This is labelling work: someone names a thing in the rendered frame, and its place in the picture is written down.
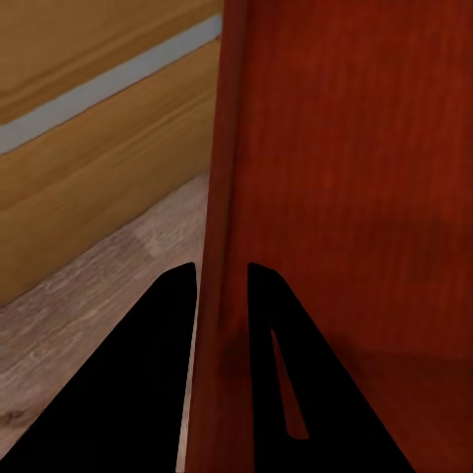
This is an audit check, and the storage box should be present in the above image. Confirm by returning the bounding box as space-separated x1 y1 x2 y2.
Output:
185 0 473 473

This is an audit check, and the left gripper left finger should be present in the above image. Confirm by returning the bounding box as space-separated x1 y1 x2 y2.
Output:
0 262 197 473

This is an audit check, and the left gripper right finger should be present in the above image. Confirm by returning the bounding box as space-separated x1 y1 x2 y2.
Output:
248 262 416 473

